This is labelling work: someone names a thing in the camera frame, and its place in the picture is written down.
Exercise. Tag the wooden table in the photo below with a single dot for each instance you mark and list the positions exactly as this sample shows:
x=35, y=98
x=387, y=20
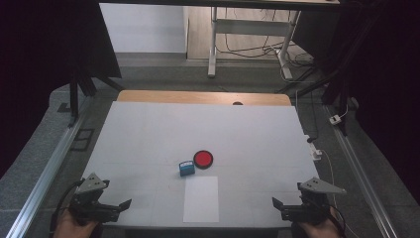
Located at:
x=198, y=97

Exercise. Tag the black metal stand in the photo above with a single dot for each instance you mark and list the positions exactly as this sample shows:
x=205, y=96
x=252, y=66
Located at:
x=74, y=99
x=336, y=89

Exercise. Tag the black curtain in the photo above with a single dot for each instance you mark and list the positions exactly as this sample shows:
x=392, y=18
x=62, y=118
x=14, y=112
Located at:
x=43, y=66
x=383, y=82

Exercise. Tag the small white power adapter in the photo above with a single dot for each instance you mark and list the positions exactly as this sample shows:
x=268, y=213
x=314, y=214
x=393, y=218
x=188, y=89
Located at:
x=335, y=119

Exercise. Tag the person's right hand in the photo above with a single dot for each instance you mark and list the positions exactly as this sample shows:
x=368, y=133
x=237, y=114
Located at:
x=322, y=231

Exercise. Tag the round red ink pad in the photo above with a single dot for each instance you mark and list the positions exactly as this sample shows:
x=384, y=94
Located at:
x=203, y=159

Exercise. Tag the aluminium floor rail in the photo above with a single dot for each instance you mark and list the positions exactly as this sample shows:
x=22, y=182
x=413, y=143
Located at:
x=360, y=178
x=46, y=178

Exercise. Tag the blue stamp with white label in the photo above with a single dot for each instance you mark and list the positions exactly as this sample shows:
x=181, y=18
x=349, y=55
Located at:
x=187, y=168

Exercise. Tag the white paper sheet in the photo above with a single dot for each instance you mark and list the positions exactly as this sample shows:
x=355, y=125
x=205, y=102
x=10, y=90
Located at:
x=201, y=201

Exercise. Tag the long white power strip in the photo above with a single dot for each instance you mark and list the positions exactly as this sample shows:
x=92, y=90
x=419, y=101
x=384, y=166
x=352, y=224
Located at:
x=315, y=150

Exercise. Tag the white metal frame desk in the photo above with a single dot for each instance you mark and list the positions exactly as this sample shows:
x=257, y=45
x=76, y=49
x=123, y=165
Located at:
x=251, y=27

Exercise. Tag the person's left hand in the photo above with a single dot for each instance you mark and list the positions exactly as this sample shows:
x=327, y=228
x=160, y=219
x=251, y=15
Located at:
x=71, y=229

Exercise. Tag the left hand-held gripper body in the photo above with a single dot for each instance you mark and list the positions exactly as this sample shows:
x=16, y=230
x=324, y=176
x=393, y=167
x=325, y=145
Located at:
x=92, y=206

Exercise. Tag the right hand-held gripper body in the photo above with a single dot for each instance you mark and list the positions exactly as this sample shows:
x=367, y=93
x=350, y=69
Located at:
x=310, y=211

